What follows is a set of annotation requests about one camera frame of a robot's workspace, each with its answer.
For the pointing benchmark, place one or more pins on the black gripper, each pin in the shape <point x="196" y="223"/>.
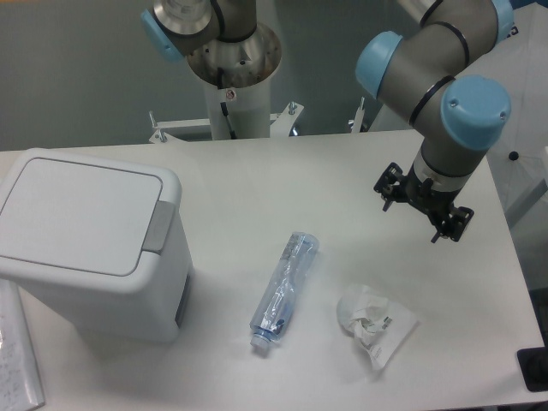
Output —
<point x="449" y="222"/>

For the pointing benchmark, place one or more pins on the second grey robot arm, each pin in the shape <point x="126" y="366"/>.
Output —
<point x="178" y="28"/>

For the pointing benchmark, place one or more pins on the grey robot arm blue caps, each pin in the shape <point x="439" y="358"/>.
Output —
<point x="459" y="116"/>

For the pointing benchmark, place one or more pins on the white plastic trash can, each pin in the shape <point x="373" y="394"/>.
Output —
<point x="99" y="241"/>

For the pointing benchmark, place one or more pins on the white side panel black knob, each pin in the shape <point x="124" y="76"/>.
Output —
<point x="520" y="64"/>

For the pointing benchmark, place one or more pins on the crumpled white paper wrapper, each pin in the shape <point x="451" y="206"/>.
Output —
<point x="377" y="324"/>

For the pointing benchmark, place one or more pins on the crushed clear plastic bottle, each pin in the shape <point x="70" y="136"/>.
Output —
<point x="277" y="304"/>

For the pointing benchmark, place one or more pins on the black device at edge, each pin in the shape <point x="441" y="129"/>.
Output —
<point x="533" y="365"/>

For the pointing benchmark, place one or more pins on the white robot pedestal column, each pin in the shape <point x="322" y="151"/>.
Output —
<point x="236" y="80"/>

